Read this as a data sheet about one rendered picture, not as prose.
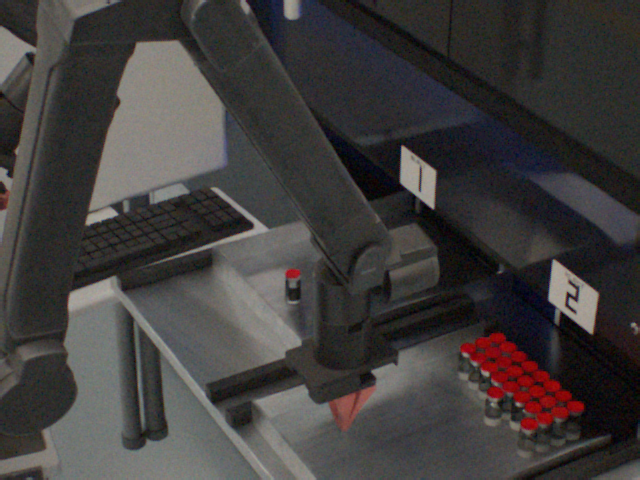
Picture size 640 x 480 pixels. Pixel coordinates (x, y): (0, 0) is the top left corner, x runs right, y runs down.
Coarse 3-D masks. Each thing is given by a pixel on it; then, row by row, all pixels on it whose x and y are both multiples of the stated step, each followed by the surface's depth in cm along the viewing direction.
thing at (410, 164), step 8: (408, 152) 188; (408, 160) 189; (416, 160) 187; (400, 168) 191; (408, 168) 189; (416, 168) 187; (424, 168) 186; (432, 168) 184; (400, 176) 192; (408, 176) 190; (416, 176) 188; (424, 176) 186; (432, 176) 184; (408, 184) 191; (416, 184) 189; (424, 184) 187; (432, 184) 185; (416, 192) 189; (424, 192) 187; (432, 192) 185; (424, 200) 188; (432, 200) 186
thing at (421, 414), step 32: (416, 352) 172; (448, 352) 175; (384, 384) 171; (416, 384) 171; (448, 384) 171; (256, 416) 162; (288, 416) 165; (320, 416) 165; (384, 416) 165; (416, 416) 165; (448, 416) 165; (480, 416) 165; (288, 448) 156; (320, 448) 160; (352, 448) 160; (384, 448) 160; (416, 448) 160; (448, 448) 160; (480, 448) 160; (512, 448) 160; (576, 448) 155
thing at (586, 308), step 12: (552, 276) 165; (564, 276) 163; (552, 288) 166; (564, 288) 164; (588, 288) 160; (552, 300) 167; (564, 300) 165; (588, 300) 160; (576, 312) 163; (588, 312) 161; (588, 324) 162
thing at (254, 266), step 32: (288, 224) 197; (384, 224) 204; (224, 256) 192; (256, 256) 196; (288, 256) 196; (320, 256) 196; (448, 256) 196; (256, 288) 189; (448, 288) 189; (480, 288) 186; (288, 320) 182; (384, 320) 179
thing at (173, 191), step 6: (174, 186) 275; (180, 186) 272; (150, 192) 289; (156, 192) 285; (162, 192) 282; (168, 192) 279; (174, 192) 276; (180, 192) 273; (186, 192) 270; (150, 198) 290; (156, 198) 286; (162, 198) 283; (168, 198) 279; (126, 204) 305; (126, 210) 306
